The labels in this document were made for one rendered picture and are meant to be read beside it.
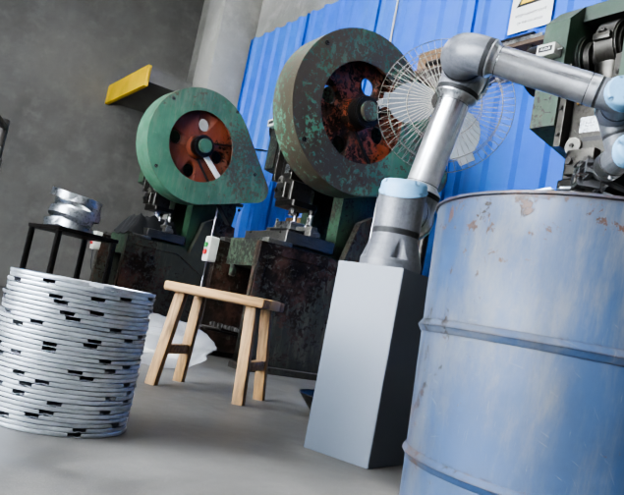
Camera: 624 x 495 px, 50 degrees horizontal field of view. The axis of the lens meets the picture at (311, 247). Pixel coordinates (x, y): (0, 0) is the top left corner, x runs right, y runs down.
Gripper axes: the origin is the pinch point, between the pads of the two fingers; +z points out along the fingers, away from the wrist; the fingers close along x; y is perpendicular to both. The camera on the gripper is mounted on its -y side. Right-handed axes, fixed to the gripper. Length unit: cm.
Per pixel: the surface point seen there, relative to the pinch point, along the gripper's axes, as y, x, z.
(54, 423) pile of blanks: 110, 85, -61
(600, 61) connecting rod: -5, -50, 13
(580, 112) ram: -0.7, -31.9, 15.1
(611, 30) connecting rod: -5, -57, 7
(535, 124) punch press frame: 11.0, -29.0, 23.1
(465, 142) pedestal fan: 25, -41, 77
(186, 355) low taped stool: 112, 67, 44
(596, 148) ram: -4.7, -17.4, 8.0
